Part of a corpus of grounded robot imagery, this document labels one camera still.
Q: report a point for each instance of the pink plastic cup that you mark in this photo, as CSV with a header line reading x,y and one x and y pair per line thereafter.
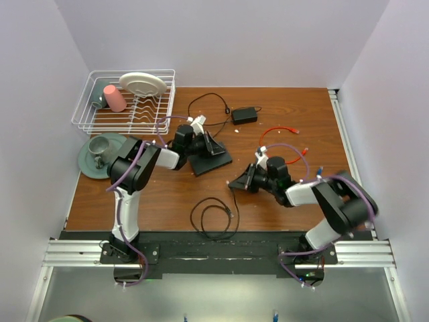
x,y
114,98

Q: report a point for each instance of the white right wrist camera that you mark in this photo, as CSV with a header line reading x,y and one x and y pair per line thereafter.
x,y
261,157

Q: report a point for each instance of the white ceramic plate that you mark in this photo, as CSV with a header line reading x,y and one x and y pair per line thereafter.
x,y
144,84

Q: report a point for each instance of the aluminium rail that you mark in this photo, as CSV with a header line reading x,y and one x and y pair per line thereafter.
x,y
344,135
349,254

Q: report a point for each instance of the black network switch box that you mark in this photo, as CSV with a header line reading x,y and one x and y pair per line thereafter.
x,y
201,165

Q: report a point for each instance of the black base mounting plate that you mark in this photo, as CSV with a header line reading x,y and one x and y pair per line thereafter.
x,y
187,252

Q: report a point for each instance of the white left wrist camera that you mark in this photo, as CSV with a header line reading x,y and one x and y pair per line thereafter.
x,y
197,124

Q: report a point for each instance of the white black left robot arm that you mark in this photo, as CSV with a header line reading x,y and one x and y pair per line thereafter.
x,y
132,168

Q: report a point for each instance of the green plate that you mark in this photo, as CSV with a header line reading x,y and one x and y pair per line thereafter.
x,y
86,162

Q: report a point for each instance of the aluminium front rail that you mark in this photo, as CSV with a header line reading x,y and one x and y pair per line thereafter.
x,y
349,254

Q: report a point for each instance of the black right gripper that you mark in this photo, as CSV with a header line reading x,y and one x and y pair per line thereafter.
x,y
244,181

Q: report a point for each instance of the white wire dish rack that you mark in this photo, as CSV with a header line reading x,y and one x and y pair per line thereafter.
x,y
142,114

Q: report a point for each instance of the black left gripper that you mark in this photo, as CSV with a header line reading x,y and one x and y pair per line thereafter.
x,y
208,144

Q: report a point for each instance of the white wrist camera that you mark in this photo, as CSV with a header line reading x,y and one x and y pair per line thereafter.
x,y
261,157
197,124

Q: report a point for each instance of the grey metal mug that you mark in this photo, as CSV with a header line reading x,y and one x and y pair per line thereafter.
x,y
101,149

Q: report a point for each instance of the aluminium right side rail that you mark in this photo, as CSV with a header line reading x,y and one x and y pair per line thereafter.
x,y
344,135

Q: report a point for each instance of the black power adapter brick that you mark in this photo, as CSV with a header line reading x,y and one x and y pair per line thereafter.
x,y
244,115

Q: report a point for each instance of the dark green mug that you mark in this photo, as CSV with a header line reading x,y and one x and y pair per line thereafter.
x,y
97,98

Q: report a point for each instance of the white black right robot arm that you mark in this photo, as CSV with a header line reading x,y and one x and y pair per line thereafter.
x,y
342,200

